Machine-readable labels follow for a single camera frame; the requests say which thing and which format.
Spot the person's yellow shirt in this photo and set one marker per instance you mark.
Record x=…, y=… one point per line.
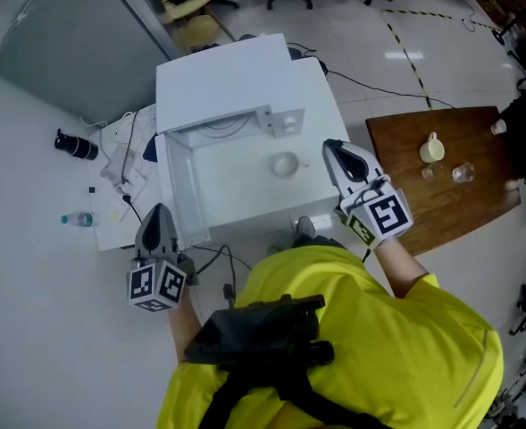
x=392, y=351

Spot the cream mug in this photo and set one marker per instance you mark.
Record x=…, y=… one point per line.
x=432, y=149

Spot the black stand base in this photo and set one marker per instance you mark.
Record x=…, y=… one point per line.
x=503, y=31

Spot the clear glass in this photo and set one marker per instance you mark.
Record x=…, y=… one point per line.
x=428, y=173
x=463, y=172

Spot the person's grey shoe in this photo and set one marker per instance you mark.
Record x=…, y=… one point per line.
x=306, y=227

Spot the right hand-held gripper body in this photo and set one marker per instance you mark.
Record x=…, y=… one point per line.
x=387, y=215

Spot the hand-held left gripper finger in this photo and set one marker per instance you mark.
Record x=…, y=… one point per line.
x=139, y=247
x=172, y=233

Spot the grey cabinet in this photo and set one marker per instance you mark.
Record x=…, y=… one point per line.
x=79, y=47

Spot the person's left forearm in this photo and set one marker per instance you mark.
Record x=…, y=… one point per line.
x=184, y=329

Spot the black flask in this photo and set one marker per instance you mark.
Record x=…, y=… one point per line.
x=77, y=145

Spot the yellow black floor tape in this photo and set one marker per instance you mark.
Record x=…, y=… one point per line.
x=407, y=56

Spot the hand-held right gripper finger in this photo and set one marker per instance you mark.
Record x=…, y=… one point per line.
x=369, y=161
x=335, y=171

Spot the person's right forearm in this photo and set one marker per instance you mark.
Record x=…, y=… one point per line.
x=396, y=266

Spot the white power strip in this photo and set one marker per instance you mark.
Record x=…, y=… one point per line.
x=122, y=170

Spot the black chest-mounted device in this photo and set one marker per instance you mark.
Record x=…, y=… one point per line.
x=253, y=329

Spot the clear plastic water bottle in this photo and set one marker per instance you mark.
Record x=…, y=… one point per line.
x=80, y=219

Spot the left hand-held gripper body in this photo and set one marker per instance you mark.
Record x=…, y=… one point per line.
x=155, y=284

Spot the yellow stool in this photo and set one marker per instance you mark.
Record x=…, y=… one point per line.
x=197, y=31

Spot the white table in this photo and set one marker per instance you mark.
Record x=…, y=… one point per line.
x=244, y=195

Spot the low white board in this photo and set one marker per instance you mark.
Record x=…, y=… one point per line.
x=111, y=226

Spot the white paper cup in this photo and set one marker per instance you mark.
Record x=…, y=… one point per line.
x=498, y=127

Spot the brown wooden table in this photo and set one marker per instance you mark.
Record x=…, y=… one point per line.
x=459, y=208

